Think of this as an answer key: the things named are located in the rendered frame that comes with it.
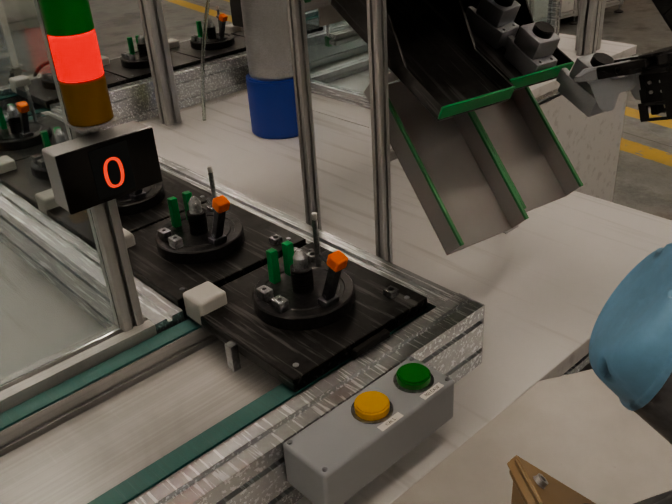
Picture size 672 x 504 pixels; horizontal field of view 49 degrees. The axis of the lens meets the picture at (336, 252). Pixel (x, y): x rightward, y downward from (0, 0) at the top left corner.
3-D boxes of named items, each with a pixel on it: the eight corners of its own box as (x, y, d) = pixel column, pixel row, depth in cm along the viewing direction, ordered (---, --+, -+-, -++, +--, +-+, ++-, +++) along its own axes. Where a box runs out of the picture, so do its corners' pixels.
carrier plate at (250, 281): (427, 309, 101) (427, 296, 100) (295, 393, 88) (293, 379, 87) (313, 252, 117) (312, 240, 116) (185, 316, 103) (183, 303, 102)
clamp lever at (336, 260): (338, 298, 97) (349, 257, 91) (327, 304, 96) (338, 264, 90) (321, 281, 98) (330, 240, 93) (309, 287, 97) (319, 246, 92)
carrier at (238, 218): (306, 249, 118) (300, 177, 112) (179, 312, 104) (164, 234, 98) (220, 206, 134) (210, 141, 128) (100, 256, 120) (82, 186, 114)
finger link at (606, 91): (569, 118, 99) (635, 108, 92) (562, 74, 97) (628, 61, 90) (581, 113, 101) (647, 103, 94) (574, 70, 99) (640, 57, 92)
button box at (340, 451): (454, 417, 90) (455, 378, 87) (328, 517, 78) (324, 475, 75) (411, 391, 94) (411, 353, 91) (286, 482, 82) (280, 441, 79)
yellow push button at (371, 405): (397, 414, 83) (397, 401, 82) (372, 432, 81) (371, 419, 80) (372, 398, 86) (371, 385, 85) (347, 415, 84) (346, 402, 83)
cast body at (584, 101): (609, 110, 102) (632, 68, 97) (588, 118, 100) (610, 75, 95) (568, 76, 106) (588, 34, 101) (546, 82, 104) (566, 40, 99)
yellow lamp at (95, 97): (121, 118, 84) (112, 75, 81) (81, 130, 81) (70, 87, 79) (101, 109, 87) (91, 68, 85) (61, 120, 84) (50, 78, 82)
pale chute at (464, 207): (512, 228, 112) (529, 217, 108) (446, 256, 106) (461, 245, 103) (430, 74, 117) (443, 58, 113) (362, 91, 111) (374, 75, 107)
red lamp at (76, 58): (112, 75, 81) (103, 30, 79) (70, 86, 78) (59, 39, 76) (91, 67, 85) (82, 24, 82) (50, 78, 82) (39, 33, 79)
